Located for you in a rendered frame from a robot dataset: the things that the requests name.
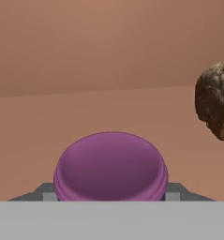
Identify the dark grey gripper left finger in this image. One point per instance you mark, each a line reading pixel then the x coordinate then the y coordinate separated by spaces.
pixel 38 192

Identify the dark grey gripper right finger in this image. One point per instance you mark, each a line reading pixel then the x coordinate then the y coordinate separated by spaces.
pixel 182 192

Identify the purple jam jar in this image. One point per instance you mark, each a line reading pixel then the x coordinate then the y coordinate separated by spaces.
pixel 110 168

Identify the brown crusty bread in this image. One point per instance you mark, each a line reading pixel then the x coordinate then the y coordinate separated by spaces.
pixel 215 100

